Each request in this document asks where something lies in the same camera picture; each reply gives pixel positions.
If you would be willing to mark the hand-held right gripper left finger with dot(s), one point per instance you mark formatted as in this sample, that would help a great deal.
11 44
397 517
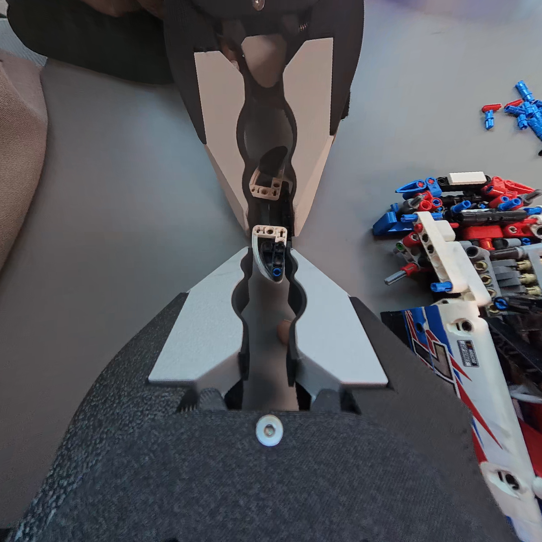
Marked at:
199 334

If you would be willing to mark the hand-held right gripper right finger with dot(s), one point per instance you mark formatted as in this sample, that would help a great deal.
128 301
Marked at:
338 338

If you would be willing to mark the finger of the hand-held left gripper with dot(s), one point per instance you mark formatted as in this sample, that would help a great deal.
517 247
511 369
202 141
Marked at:
216 106
315 106

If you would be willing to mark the black curved brick blue pin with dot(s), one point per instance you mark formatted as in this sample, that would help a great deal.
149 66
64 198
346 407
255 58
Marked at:
271 254
271 163

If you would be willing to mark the white curved frame brick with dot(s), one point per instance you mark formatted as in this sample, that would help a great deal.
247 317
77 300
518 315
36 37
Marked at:
257 254
265 194

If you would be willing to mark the black brick beam assembly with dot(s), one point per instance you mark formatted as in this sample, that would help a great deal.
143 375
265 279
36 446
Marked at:
271 211

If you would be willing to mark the grey desk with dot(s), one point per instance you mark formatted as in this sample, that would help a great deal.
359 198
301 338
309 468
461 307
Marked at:
127 211

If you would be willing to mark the person's right hand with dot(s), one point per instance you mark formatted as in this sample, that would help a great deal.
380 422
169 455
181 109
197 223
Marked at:
285 331

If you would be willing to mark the partly built brick race car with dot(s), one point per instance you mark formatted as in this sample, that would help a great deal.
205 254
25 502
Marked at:
465 338

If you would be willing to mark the red and blue pin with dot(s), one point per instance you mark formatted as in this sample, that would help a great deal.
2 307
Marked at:
490 116

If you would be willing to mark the person's beige sweatshirt torso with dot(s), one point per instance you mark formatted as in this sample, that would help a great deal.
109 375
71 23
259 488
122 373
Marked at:
21 148

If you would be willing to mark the pile of blue connector pins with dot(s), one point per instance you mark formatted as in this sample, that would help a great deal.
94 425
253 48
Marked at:
529 112

